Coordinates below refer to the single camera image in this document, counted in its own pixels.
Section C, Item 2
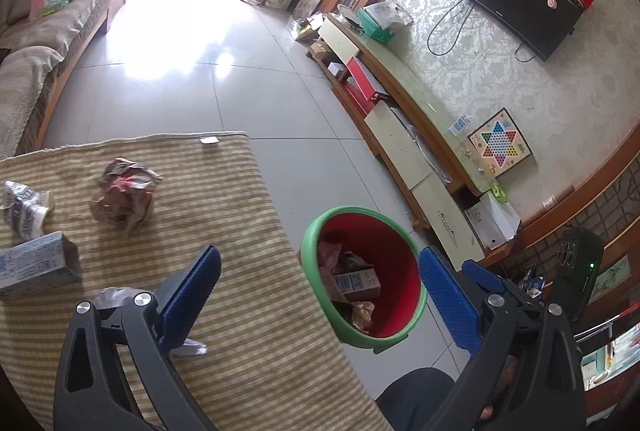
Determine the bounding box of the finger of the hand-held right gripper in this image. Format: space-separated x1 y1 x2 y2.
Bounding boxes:
461 260 546 312

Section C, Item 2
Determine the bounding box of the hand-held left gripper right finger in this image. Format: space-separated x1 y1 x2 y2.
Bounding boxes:
419 247 586 431

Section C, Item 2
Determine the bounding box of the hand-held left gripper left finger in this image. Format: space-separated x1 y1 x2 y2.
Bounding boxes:
52 245 222 431

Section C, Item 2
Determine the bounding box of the red bin with green rim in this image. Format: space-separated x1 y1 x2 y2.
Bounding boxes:
299 206 430 354

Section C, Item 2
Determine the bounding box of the silver foil wrapper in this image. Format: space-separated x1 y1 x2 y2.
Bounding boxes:
92 286 208 358

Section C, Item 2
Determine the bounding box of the red white wrapper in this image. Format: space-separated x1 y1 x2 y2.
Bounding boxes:
350 300 377 332

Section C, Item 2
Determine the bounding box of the small blue white carton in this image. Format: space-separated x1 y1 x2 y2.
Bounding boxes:
334 267 382 301

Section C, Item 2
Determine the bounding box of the white paper box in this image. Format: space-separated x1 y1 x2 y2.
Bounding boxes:
462 196 522 252

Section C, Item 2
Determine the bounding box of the wooden lattice cabinet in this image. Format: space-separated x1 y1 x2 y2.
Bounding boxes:
500 151 640 412

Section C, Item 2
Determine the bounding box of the person's dark trouser leg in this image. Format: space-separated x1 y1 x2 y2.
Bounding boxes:
375 367 471 431

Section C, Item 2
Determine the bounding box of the striped green beige tablecloth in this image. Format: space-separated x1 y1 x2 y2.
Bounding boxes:
0 131 396 431

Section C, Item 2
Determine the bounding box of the crumpled paper ball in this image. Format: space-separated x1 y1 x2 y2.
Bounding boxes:
89 157 165 238

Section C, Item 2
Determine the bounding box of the star checkers board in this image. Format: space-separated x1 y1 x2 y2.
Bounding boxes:
467 107 532 176

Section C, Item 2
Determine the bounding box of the long blue white carton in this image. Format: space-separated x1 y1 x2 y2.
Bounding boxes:
0 231 82 303

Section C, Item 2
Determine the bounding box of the crumpled black white wrapper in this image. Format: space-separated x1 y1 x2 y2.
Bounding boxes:
0 180 53 243

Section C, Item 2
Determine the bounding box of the long wooden television cabinet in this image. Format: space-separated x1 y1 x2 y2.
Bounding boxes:
292 11 523 262

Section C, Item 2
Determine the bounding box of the red drawer front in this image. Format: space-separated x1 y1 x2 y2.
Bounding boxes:
345 58 391 114

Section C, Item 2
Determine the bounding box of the green box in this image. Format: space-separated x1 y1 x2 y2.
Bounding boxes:
356 0 413 44

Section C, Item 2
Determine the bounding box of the sofa with striped cover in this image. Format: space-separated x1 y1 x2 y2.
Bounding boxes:
0 0 118 162

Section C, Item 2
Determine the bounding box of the black flat television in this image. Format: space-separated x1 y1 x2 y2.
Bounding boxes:
451 0 586 62

